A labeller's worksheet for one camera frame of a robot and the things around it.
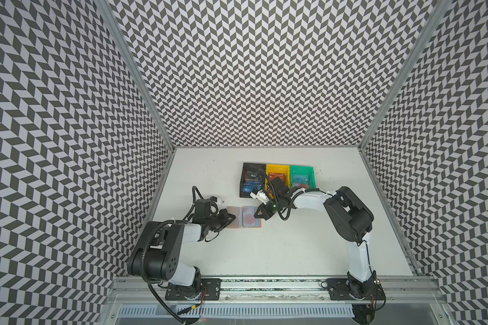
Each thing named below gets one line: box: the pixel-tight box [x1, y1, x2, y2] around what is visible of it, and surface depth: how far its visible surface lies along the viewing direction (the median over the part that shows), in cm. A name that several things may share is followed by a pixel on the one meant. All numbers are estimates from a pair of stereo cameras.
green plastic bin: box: [289, 165, 317, 189], surface depth 102 cm
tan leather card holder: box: [227, 205, 262, 229], surface depth 93 cm
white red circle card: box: [241, 205, 259, 227], surface depth 93 cm
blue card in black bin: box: [242, 180, 261, 192], surface depth 102 cm
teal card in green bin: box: [292, 174, 310, 185], surface depth 104 cm
